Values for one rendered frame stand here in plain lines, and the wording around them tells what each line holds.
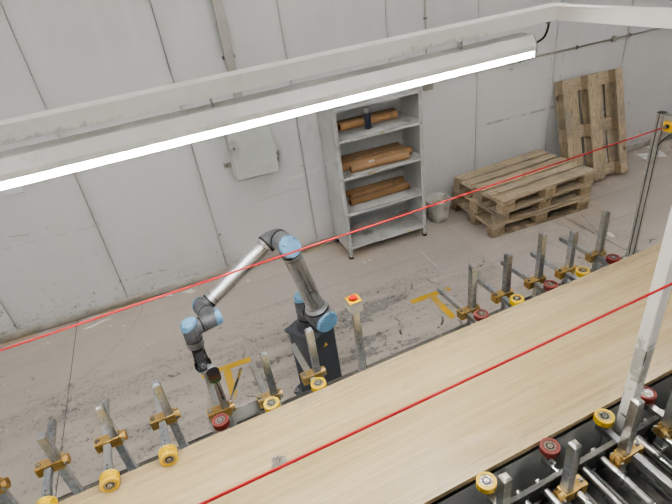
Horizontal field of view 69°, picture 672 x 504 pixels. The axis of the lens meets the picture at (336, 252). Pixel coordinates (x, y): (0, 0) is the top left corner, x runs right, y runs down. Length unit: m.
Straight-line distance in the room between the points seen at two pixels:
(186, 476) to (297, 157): 3.33
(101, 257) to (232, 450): 3.07
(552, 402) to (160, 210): 3.69
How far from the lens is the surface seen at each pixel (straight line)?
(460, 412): 2.40
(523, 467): 2.48
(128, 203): 4.86
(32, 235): 5.04
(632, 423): 2.31
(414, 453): 2.26
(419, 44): 1.80
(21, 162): 1.57
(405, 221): 5.41
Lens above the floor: 2.74
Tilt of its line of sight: 31 degrees down
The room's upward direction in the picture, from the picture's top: 8 degrees counter-clockwise
